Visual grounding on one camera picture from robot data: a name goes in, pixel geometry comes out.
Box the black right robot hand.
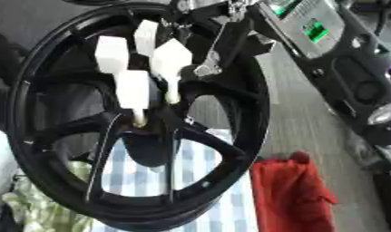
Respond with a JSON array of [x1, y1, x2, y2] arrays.
[[170, 0, 278, 78]]

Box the black spoked wheel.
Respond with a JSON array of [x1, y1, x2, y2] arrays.
[[5, 1, 273, 232]]

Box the red cloth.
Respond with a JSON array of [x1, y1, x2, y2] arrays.
[[249, 151, 341, 232]]

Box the green white patterned cloth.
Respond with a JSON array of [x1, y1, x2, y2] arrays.
[[0, 159, 95, 232]]

